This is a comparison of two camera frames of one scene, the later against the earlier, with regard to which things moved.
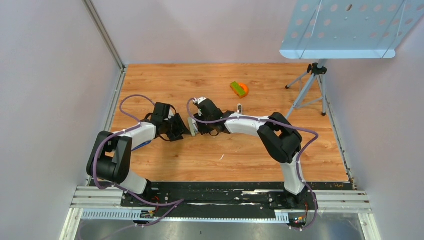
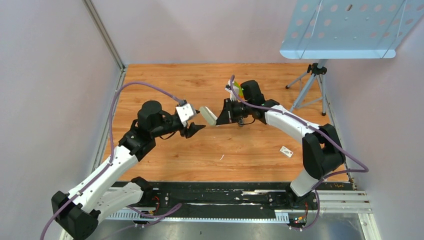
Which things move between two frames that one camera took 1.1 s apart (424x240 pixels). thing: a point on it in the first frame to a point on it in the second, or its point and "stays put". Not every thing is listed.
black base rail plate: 151,199 stays put
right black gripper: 202,130 to 227,116
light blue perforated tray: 350,29 stays put
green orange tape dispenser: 240,89 stays put
